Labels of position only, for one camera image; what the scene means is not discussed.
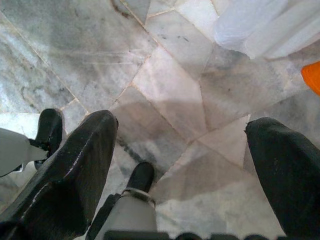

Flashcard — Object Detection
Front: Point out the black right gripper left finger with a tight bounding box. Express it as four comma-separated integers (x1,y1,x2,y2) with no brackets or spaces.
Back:
0,109,119,240

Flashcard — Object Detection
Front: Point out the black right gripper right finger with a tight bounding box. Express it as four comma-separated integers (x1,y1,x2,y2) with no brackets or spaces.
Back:
244,116,320,240

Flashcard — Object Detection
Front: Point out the cream knit garment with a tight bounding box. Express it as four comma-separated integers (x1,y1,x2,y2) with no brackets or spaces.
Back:
246,4,320,60

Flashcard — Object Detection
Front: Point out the grey left robot leg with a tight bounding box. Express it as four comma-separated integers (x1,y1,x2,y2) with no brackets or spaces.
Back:
0,108,64,179

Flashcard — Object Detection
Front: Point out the grey robot leg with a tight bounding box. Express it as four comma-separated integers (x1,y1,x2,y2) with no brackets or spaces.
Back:
84,161,158,240
0,108,64,179

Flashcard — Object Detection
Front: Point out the grey right robot leg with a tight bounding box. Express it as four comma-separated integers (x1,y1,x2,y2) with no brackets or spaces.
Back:
84,161,158,240

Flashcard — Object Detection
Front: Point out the orange t-shirt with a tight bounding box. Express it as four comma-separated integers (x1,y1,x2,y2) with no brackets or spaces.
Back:
300,61,320,97

